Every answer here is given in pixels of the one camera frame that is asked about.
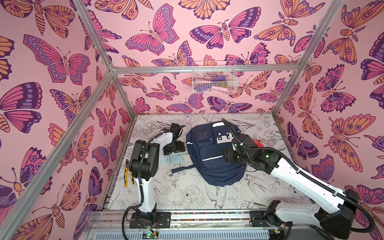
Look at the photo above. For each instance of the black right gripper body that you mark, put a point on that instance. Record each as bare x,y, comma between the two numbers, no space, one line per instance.
233,133

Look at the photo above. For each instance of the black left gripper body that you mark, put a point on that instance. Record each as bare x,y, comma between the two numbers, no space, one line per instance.
177,147

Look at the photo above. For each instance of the navy blue student backpack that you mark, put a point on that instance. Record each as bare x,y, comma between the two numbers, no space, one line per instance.
206,145

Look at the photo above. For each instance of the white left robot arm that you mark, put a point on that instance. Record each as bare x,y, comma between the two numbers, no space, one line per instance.
144,164

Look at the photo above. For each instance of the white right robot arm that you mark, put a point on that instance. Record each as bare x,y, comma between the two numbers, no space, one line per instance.
334,212

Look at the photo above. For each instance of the red pencil box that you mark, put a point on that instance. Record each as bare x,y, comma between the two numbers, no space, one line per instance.
258,143

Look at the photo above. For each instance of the small green circuit board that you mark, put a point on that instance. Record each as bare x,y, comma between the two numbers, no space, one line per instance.
150,235

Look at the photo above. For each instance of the yellow handled pliers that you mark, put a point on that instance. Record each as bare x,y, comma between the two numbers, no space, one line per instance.
128,178

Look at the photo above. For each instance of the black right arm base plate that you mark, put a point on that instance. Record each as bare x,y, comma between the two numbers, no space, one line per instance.
258,218

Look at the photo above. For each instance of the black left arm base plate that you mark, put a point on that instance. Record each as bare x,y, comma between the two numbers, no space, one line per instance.
141,220

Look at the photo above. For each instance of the white wire wall basket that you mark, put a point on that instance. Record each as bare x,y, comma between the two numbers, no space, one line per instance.
213,78

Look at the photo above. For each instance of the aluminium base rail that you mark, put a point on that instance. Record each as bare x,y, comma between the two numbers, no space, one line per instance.
198,225

